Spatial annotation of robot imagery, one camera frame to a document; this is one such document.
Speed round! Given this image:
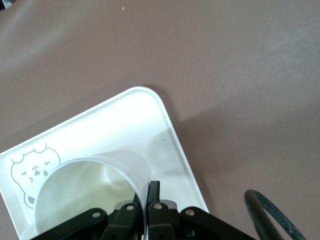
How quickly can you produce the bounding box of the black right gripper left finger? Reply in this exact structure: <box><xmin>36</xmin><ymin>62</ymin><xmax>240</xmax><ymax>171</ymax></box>
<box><xmin>29</xmin><ymin>191</ymin><xmax>145</xmax><ymax>240</ymax></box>

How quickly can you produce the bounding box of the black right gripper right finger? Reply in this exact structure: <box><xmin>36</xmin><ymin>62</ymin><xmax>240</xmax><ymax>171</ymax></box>
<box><xmin>146</xmin><ymin>180</ymin><xmax>258</xmax><ymax>240</ymax></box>

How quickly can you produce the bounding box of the cream paper cup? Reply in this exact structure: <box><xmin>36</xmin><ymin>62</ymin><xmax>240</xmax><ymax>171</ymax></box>
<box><xmin>19</xmin><ymin>149</ymin><xmax>155</xmax><ymax>240</ymax></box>

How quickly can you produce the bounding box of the white bear print tray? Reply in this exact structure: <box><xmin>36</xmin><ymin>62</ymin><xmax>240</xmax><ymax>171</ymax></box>
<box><xmin>0</xmin><ymin>86</ymin><xmax>210</xmax><ymax>240</ymax></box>

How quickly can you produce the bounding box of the brown table mat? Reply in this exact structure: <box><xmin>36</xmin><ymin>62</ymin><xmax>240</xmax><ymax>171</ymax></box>
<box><xmin>0</xmin><ymin>0</ymin><xmax>320</xmax><ymax>240</ymax></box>

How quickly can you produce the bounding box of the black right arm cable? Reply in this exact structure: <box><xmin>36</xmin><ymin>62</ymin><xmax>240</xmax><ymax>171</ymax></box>
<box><xmin>243</xmin><ymin>189</ymin><xmax>310</xmax><ymax>240</ymax></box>

